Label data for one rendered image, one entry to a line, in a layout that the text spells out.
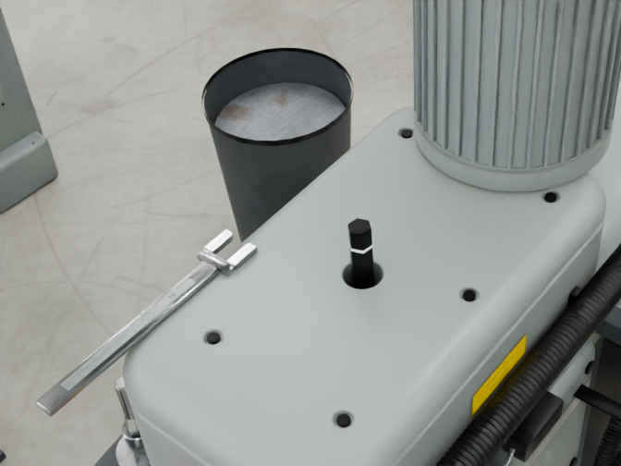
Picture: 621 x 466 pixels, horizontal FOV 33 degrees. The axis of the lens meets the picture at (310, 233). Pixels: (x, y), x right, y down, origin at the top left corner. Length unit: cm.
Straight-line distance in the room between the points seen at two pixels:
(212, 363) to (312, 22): 388
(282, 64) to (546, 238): 256
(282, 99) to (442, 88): 248
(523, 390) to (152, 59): 379
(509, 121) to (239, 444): 38
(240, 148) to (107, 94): 141
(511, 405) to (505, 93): 28
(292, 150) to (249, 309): 221
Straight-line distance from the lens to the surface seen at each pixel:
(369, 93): 428
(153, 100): 440
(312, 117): 336
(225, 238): 100
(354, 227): 91
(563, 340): 102
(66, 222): 394
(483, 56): 94
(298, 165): 319
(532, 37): 93
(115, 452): 176
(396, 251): 98
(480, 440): 95
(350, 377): 88
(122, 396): 161
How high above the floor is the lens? 259
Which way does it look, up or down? 44 degrees down
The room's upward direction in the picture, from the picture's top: 6 degrees counter-clockwise
